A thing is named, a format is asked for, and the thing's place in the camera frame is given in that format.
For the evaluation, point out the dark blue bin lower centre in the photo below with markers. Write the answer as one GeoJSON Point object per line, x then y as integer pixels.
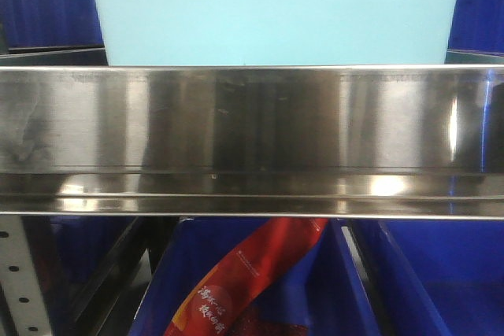
{"type": "Point", "coordinates": [321, 295]}

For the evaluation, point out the perforated grey shelf upright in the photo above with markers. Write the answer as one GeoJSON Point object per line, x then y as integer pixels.
{"type": "Point", "coordinates": [20, 280]}

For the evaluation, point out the stainless steel shelf rail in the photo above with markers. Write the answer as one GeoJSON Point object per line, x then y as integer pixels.
{"type": "Point", "coordinates": [388, 141]}

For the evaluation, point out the dark blue bin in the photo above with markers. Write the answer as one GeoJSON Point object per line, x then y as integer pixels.
{"type": "Point", "coordinates": [82, 242]}
{"type": "Point", "coordinates": [49, 23]}
{"type": "Point", "coordinates": [437, 277]}
{"type": "Point", "coordinates": [321, 295]}
{"type": "Point", "coordinates": [477, 26]}

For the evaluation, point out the dark blue bin lower right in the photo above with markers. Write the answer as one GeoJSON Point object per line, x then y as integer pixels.
{"type": "Point", "coordinates": [437, 277]}

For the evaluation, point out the dark blue bin upper right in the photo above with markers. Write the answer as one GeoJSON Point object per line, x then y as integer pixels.
{"type": "Point", "coordinates": [477, 26]}

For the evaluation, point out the dark blue bin lower left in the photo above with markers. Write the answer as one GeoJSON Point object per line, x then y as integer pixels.
{"type": "Point", "coordinates": [82, 242]}

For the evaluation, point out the light blue plastic bin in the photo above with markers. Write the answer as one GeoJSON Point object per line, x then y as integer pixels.
{"type": "Point", "coordinates": [275, 32]}

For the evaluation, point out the red snack bag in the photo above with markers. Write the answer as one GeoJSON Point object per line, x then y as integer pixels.
{"type": "Point", "coordinates": [251, 267]}

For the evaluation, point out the dark blue bin upper left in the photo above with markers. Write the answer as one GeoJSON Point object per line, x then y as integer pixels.
{"type": "Point", "coordinates": [49, 23]}

